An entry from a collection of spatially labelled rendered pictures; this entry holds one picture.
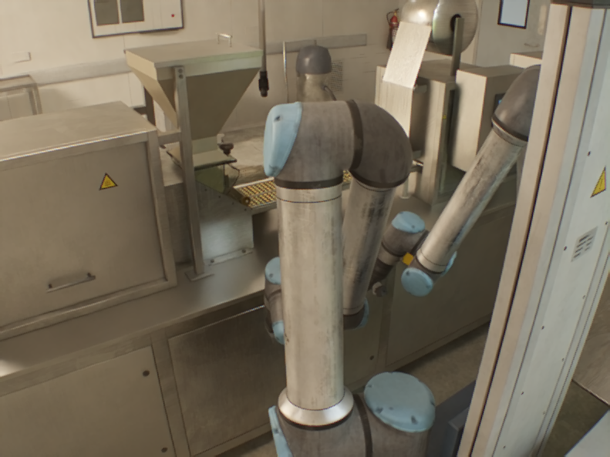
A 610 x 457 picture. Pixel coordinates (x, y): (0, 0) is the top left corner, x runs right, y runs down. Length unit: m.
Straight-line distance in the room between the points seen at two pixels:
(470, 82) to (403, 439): 1.46
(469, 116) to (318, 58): 3.74
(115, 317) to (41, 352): 0.24
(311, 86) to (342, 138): 4.99
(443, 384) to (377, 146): 1.87
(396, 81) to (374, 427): 1.56
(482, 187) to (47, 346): 1.27
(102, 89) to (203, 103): 3.89
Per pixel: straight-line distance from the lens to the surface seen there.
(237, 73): 1.66
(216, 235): 1.85
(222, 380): 1.87
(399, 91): 2.26
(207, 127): 1.74
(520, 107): 1.21
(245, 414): 2.04
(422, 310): 2.34
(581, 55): 0.74
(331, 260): 0.87
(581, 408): 2.68
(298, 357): 0.95
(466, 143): 2.20
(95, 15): 5.41
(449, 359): 2.72
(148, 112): 1.93
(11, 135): 1.71
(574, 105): 0.75
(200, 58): 1.59
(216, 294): 1.70
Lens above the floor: 1.77
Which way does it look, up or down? 28 degrees down
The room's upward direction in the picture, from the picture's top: straight up
